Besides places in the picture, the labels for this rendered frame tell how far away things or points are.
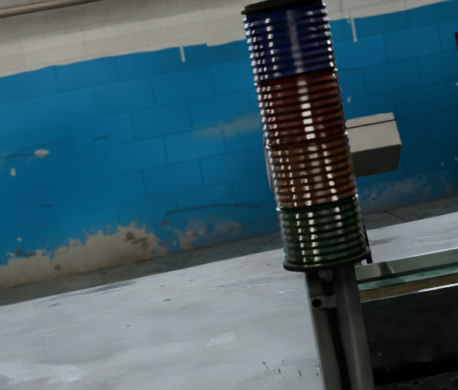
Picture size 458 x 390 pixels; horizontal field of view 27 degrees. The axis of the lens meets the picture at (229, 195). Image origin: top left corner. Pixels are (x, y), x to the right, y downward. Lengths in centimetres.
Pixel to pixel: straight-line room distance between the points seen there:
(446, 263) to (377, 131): 22
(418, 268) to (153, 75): 547
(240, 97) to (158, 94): 55
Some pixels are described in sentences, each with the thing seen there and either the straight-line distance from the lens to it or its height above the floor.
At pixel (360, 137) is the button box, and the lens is 124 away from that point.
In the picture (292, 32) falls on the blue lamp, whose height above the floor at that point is 119.
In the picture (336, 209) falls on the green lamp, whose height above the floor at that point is 107.
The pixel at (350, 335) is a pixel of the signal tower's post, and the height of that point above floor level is 97.
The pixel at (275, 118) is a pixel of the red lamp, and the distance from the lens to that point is 67.
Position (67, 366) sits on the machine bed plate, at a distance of 143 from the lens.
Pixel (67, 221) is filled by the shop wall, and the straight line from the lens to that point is 655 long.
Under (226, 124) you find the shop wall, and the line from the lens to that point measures 655.
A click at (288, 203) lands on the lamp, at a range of 68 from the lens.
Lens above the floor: 118
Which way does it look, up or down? 8 degrees down
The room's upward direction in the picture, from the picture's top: 10 degrees counter-clockwise
